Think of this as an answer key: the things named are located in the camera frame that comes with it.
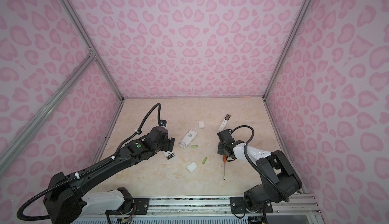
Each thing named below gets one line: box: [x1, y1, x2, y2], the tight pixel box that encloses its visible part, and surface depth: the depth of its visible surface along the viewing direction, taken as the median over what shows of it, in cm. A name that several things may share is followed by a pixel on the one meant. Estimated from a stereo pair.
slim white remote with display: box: [217, 114, 231, 132], surface depth 105 cm
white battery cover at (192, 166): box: [186, 161, 199, 173], surface depth 88 cm
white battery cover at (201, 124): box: [198, 120, 205, 129], surface depth 106 cm
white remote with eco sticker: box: [178, 128, 198, 149], surface depth 98 cm
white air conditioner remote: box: [162, 150, 176, 161], surface depth 91 cm
